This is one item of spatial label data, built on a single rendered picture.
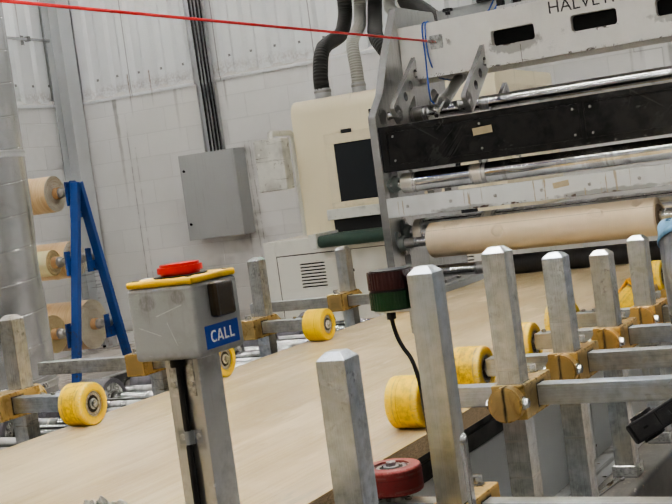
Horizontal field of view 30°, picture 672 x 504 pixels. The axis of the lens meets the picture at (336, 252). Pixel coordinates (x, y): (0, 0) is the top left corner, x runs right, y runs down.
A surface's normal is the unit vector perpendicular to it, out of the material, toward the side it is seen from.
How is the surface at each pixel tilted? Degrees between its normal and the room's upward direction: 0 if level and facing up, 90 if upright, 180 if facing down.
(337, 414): 90
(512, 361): 90
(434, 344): 90
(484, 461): 90
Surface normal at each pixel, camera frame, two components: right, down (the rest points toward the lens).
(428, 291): -0.47, 0.11
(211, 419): 0.88, -0.09
